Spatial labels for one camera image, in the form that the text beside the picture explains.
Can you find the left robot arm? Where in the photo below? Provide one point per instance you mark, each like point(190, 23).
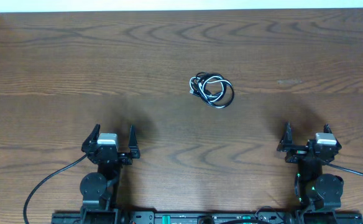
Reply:
point(99, 189)

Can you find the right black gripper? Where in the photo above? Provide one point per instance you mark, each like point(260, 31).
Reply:
point(286, 144)

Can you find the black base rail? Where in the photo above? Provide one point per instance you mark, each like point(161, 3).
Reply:
point(197, 218)

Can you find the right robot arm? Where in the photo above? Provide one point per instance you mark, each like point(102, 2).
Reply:
point(319, 194)

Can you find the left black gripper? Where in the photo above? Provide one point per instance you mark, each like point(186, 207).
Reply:
point(125, 160)

